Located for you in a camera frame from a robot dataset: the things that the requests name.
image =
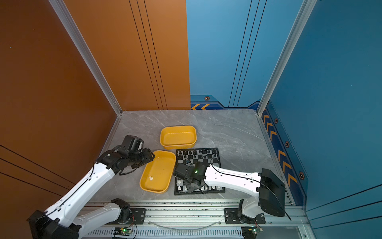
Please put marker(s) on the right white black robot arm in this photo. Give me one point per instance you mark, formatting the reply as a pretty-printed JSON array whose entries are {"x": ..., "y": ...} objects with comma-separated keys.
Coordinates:
[{"x": 266, "y": 190}]

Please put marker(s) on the yellow tray with white pieces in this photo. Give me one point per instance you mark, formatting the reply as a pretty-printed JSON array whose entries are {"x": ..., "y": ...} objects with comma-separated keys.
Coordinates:
[{"x": 161, "y": 169}]

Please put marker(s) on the yellow tray with black pieces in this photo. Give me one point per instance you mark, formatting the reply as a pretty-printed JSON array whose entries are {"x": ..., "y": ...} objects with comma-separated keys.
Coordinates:
[{"x": 178, "y": 137}]

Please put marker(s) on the left green circuit board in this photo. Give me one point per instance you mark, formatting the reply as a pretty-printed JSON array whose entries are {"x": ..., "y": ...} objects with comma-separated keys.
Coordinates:
[{"x": 123, "y": 233}]

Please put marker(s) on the right green circuit board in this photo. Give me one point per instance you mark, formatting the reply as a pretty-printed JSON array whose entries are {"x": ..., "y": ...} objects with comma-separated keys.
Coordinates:
[{"x": 251, "y": 232}]

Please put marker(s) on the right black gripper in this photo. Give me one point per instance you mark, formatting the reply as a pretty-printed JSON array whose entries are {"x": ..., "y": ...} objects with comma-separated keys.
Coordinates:
[{"x": 189, "y": 189}]

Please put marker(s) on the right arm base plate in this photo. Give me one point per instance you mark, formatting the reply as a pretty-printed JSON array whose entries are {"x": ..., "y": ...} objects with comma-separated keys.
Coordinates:
[{"x": 232, "y": 216}]

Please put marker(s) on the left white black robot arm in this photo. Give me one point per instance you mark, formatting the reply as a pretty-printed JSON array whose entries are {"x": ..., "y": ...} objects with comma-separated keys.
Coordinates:
[{"x": 61, "y": 220}]

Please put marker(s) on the green circuit board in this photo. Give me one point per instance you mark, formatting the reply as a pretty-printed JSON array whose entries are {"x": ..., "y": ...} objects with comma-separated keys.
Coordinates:
[
  {"x": 123, "y": 233},
  {"x": 251, "y": 232}
]

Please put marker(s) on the black white chess board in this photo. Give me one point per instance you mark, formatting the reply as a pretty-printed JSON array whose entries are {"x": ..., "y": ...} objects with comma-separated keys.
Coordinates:
[{"x": 190, "y": 157}]

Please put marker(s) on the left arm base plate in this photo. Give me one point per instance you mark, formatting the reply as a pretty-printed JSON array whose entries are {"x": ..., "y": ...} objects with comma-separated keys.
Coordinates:
[{"x": 133, "y": 216}]

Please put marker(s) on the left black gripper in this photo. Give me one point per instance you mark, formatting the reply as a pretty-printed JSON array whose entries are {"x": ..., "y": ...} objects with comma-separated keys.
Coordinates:
[{"x": 148, "y": 154}]

